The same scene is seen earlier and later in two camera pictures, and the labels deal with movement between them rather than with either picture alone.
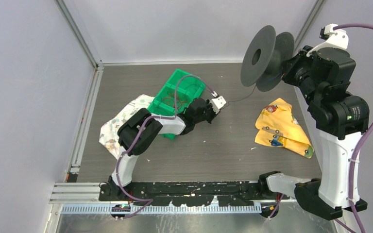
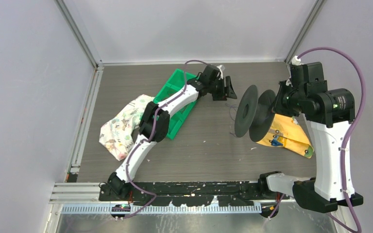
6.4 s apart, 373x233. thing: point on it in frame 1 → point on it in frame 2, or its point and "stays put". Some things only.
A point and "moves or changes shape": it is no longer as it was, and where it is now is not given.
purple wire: [230, 101] moves or changes shape
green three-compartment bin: [173, 99] stays put
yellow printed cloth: [277, 126] stays put
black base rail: [233, 193] stays put
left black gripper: [213, 113] → [225, 92]
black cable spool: [263, 61] → [254, 113]
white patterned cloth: [109, 135] stays put
